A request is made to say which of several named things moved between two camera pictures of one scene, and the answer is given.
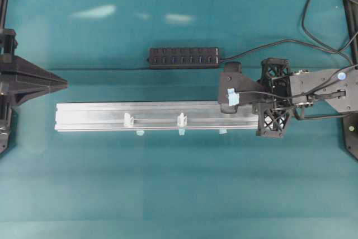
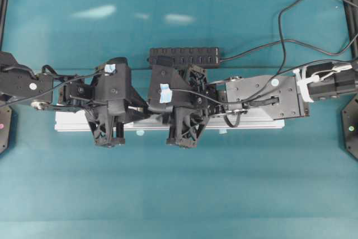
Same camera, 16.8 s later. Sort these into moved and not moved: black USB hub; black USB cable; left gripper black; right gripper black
Moved: right gripper black; left gripper black; black USB cable
Not moved: black USB hub
